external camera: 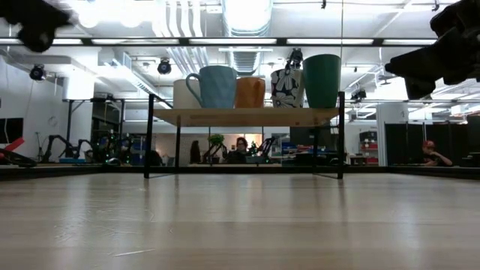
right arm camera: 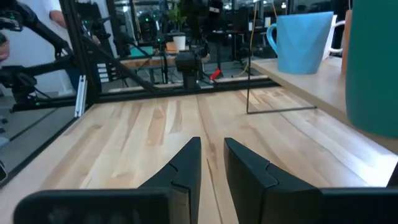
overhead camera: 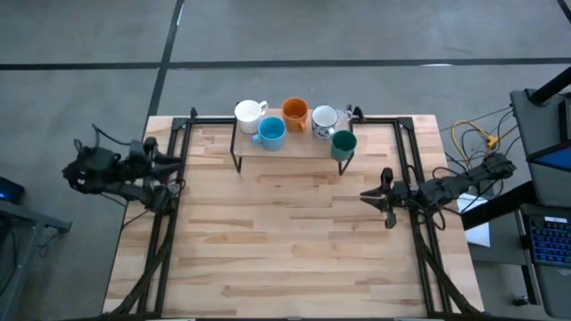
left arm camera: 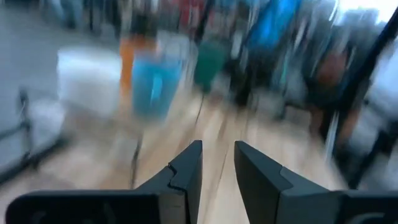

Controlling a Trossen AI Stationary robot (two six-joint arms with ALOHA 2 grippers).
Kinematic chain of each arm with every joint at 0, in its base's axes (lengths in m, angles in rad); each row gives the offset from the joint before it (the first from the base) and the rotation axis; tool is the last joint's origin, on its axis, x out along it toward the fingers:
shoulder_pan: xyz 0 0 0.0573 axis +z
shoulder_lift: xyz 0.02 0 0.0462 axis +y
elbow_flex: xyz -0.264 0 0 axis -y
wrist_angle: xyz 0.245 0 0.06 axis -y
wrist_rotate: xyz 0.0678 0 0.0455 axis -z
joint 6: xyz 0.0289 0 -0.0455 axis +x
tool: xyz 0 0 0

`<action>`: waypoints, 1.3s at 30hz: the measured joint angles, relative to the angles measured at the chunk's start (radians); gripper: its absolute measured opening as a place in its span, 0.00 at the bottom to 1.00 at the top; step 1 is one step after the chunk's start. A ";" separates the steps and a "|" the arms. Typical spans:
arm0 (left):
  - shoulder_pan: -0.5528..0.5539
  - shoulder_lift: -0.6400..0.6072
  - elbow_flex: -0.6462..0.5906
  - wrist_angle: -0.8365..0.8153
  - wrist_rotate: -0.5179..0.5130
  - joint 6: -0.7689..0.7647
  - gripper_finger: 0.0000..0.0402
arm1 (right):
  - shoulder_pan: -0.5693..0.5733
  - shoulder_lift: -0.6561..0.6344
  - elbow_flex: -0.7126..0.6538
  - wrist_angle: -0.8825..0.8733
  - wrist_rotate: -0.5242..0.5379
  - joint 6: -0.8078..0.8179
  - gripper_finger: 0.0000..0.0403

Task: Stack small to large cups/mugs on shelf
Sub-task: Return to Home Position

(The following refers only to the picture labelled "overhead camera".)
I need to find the grey metal stand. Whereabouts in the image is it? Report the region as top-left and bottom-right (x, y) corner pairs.
(0, 198), (73, 321)

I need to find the white paper sheet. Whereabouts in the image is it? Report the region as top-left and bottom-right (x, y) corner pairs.
(457, 192), (492, 249)

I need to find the black diagonal beam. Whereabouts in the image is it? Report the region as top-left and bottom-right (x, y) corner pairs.
(460, 180), (536, 231)

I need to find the clear glass cup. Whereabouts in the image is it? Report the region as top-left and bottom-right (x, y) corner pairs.
(334, 108), (353, 131)

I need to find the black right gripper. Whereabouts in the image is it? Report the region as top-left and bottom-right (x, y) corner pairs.
(359, 167), (423, 230)

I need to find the black device with blue light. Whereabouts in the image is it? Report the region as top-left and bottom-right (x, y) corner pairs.
(0, 176), (28, 206)

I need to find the wooden shelf with black legs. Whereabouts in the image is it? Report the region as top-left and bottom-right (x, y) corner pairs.
(229, 101), (356, 176)

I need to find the green cup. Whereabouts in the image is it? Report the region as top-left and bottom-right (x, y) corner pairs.
(330, 129), (359, 162)

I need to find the grey equipment cart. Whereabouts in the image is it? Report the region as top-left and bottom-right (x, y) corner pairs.
(509, 86), (571, 209)

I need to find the backlit keyboard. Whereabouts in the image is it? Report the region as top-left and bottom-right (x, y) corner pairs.
(522, 214), (571, 268)

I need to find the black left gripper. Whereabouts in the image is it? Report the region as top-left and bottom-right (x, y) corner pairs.
(127, 136), (184, 180)

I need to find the orange mug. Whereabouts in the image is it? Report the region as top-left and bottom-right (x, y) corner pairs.
(281, 97), (310, 134)

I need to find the grey desk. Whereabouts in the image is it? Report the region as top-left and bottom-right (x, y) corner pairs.
(517, 202), (571, 320)

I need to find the black pole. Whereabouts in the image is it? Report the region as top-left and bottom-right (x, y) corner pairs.
(528, 65), (571, 106)

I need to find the black metal table frame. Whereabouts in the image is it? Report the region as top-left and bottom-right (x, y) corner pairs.
(104, 105), (481, 320)

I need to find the blue patterned white mug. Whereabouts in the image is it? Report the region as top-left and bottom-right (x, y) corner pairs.
(310, 104), (340, 143)

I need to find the yellow cable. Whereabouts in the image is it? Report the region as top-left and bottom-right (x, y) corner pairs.
(451, 119), (521, 151)

